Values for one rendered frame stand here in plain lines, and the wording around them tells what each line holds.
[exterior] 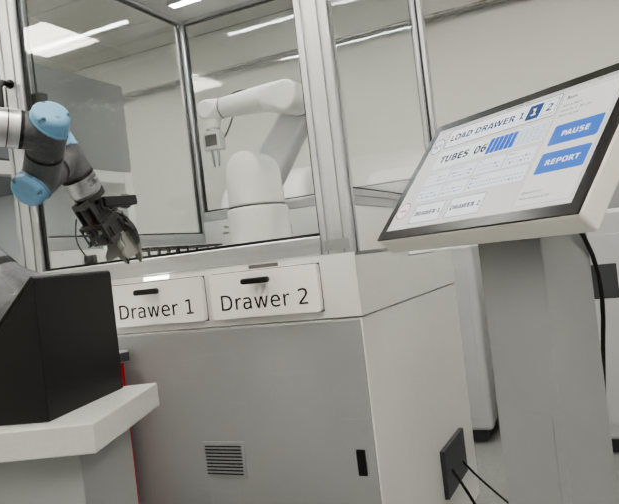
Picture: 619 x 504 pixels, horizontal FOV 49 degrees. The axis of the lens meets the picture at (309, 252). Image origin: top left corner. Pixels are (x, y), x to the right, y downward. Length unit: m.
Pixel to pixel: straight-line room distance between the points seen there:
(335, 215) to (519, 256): 0.46
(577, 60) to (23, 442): 4.20
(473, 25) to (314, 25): 3.32
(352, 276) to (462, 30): 3.51
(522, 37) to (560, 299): 3.65
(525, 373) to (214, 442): 0.82
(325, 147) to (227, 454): 0.79
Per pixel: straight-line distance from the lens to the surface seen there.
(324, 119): 1.56
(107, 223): 1.61
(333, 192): 1.54
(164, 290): 1.75
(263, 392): 1.66
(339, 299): 1.54
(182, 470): 1.85
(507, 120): 1.35
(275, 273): 1.58
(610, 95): 1.19
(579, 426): 1.31
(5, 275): 1.10
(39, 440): 0.99
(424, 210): 1.34
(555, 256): 1.25
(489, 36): 4.84
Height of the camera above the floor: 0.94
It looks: 1 degrees up
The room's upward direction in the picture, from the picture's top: 7 degrees counter-clockwise
